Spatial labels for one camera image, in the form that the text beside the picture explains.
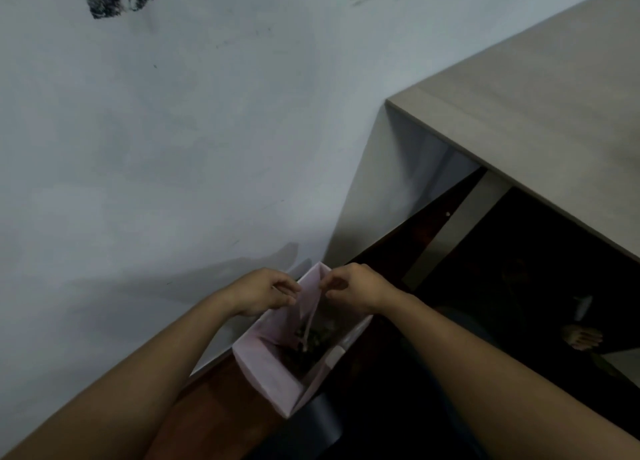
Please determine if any person's right hand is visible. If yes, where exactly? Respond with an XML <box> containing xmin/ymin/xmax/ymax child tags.
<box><xmin>318</xmin><ymin>263</ymin><xmax>402</xmax><ymax>317</ymax></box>

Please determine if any person's left hand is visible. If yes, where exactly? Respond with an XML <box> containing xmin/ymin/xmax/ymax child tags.
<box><xmin>227</xmin><ymin>268</ymin><xmax>303</xmax><ymax>319</ymax></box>

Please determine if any person's right forearm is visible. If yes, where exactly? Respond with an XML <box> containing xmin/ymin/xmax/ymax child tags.
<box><xmin>382</xmin><ymin>293</ymin><xmax>640</xmax><ymax>460</ymax></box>

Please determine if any person's left forearm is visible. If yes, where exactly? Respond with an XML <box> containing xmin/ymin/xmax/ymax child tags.
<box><xmin>0</xmin><ymin>288</ymin><xmax>246</xmax><ymax>460</ymax></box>

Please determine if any dark trash inside bag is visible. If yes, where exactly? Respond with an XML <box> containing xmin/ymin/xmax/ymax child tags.
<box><xmin>286</xmin><ymin>317</ymin><xmax>346</xmax><ymax>378</ymax></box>

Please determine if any dark grey trash bin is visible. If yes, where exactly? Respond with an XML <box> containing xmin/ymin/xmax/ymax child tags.
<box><xmin>260</xmin><ymin>389</ymin><xmax>347</xmax><ymax>460</ymax></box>

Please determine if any person's bare foot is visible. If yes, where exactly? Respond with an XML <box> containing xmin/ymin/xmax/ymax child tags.
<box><xmin>561</xmin><ymin>325</ymin><xmax>605</xmax><ymax>352</ymax></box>

